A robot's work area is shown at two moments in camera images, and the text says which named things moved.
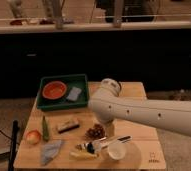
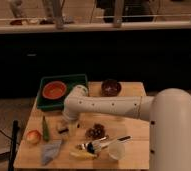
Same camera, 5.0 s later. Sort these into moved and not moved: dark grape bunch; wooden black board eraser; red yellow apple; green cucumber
Moved: wooden black board eraser
Not moved: dark grape bunch; red yellow apple; green cucumber
